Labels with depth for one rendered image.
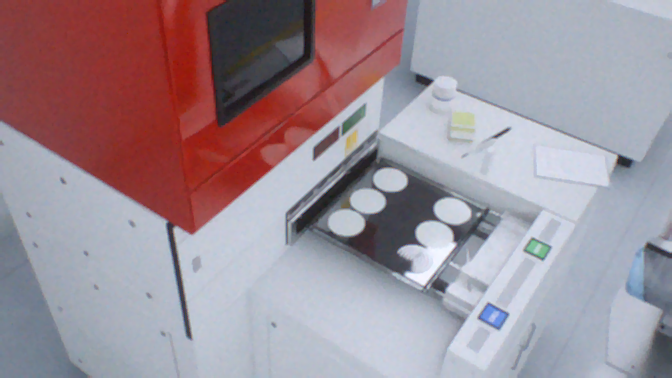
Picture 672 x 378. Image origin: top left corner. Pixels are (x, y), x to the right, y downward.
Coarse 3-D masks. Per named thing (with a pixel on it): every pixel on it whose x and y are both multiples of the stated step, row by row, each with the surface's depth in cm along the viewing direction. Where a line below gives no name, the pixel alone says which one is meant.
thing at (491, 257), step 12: (504, 228) 188; (492, 240) 184; (504, 240) 184; (516, 240) 185; (480, 252) 181; (492, 252) 181; (504, 252) 181; (480, 264) 178; (492, 264) 178; (468, 288) 172; (444, 300) 169; (456, 312) 168; (468, 312) 166
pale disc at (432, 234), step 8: (424, 224) 185; (432, 224) 185; (440, 224) 185; (416, 232) 183; (424, 232) 183; (432, 232) 183; (440, 232) 183; (448, 232) 183; (424, 240) 181; (432, 240) 181; (440, 240) 181; (448, 240) 181
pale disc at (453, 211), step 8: (440, 200) 192; (448, 200) 192; (456, 200) 192; (440, 208) 190; (448, 208) 190; (456, 208) 190; (464, 208) 190; (440, 216) 187; (448, 216) 187; (456, 216) 188; (464, 216) 188
